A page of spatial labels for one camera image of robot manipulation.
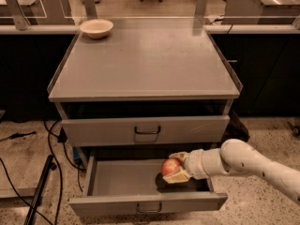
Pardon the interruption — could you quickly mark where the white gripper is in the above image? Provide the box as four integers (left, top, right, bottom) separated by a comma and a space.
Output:
162, 149, 207, 184

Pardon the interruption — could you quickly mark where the red apple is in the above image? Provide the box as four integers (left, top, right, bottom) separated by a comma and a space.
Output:
160, 158, 181, 176

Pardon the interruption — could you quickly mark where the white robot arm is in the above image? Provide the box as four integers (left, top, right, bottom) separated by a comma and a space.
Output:
160, 139, 300, 204

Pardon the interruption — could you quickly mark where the grey open middle drawer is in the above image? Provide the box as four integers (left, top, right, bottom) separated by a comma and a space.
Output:
69, 155, 228, 217

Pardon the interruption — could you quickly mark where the grey metal drawer cabinet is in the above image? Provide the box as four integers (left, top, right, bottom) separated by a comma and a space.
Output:
48, 18, 242, 156

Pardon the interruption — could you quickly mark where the grey top drawer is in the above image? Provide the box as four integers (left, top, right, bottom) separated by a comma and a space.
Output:
62, 115, 230, 147

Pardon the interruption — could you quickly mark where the black cloth on floor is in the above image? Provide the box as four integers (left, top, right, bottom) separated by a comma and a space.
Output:
224, 111, 249, 142

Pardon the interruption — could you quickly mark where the black bar on floor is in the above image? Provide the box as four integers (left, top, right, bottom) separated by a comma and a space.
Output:
23, 155, 55, 225

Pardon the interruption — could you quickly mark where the cream ceramic bowl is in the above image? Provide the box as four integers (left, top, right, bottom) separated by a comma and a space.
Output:
80, 19, 113, 39

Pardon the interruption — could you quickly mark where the grey background cabinet right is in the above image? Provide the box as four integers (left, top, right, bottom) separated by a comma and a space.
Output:
222, 0, 300, 24

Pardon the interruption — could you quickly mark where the grey background cabinet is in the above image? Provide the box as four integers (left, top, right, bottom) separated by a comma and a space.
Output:
222, 0, 300, 24
0, 0, 74, 25

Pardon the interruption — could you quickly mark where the grey background cabinet left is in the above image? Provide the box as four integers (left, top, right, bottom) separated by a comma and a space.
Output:
0, 0, 74, 25

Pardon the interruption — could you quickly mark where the clear acrylic barrier panel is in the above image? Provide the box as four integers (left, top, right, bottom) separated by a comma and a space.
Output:
0, 0, 300, 20

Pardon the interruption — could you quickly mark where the black floor cable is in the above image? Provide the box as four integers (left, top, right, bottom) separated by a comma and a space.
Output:
0, 119, 87, 225

